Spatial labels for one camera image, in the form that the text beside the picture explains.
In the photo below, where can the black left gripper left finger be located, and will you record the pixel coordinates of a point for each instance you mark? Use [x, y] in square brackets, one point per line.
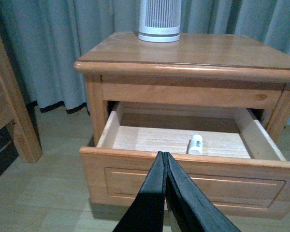
[146, 213]

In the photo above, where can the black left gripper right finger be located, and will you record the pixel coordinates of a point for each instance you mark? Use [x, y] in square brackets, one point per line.
[192, 209]

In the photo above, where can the wooden drawer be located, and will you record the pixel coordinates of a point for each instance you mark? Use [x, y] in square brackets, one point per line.
[223, 152]

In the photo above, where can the white medicine bottle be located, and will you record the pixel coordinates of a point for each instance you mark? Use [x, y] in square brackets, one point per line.
[196, 145]

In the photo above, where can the wooden nightstand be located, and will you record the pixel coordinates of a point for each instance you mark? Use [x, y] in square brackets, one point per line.
[199, 69]

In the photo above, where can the white slatted cylindrical air purifier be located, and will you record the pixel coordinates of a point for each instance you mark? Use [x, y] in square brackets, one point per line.
[159, 21]

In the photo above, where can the grey curtain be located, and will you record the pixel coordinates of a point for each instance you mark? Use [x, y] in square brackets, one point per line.
[43, 38]

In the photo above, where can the wooden bed frame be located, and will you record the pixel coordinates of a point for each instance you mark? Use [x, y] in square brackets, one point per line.
[14, 115]

